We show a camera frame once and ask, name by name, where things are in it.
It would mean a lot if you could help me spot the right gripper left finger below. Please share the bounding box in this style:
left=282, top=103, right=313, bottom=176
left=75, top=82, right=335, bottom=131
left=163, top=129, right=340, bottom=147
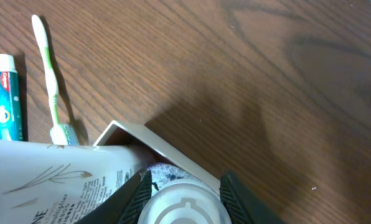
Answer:
left=76, top=169, right=152, bottom=224

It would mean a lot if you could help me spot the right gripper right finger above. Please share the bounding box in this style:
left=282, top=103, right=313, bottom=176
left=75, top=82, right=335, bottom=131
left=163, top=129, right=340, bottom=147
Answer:
left=219, top=170, right=285, bottom=224

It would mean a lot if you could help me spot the teal toothpaste tube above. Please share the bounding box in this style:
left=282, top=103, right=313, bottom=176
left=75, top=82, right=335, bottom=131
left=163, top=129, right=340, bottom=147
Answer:
left=0, top=54, right=24, bottom=141

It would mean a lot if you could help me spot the white lotion tube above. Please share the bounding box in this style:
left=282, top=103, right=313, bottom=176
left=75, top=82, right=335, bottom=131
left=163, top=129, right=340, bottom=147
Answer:
left=0, top=140, right=154, bottom=223

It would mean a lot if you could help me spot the white box with pink interior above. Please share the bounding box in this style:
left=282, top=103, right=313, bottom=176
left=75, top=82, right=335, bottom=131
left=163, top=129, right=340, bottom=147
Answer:
left=94, top=120, right=220, bottom=194

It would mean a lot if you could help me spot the green white toothbrush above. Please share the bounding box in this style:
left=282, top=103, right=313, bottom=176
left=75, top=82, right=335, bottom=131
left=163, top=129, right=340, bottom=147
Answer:
left=31, top=14, right=79, bottom=145

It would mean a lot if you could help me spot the blue soap pump bottle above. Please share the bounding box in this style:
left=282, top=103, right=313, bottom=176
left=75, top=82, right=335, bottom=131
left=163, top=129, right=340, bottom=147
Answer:
left=138, top=163, right=232, bottom=224

